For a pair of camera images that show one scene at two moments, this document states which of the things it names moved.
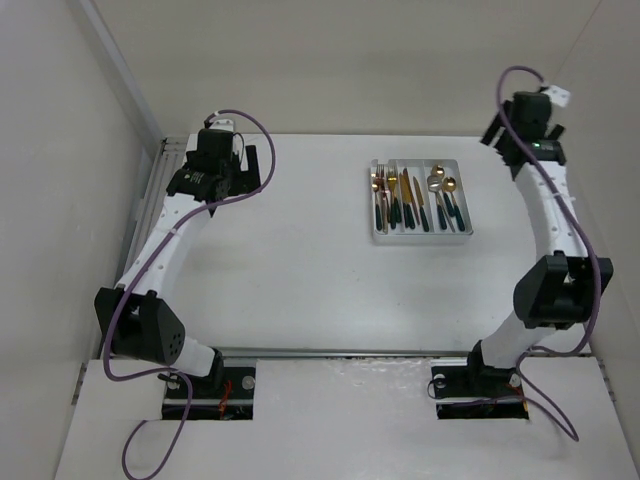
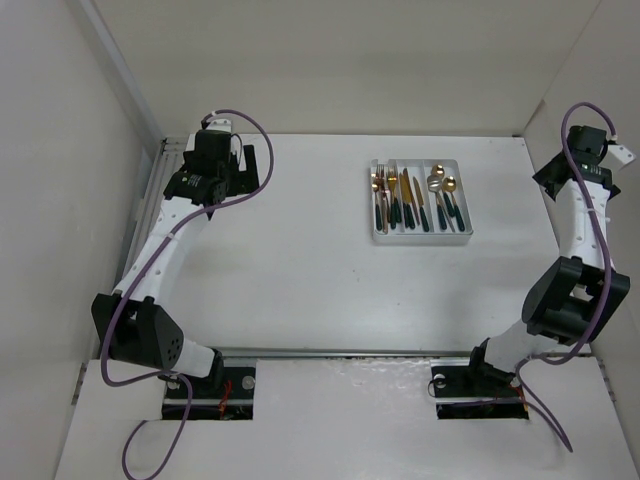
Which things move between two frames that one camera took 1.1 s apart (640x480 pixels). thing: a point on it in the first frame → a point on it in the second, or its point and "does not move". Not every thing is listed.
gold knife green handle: (405, 198) does not move
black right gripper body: (493, 132) → (543, 175)
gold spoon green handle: (449, 185) does not move
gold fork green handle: (392, 175) does not move
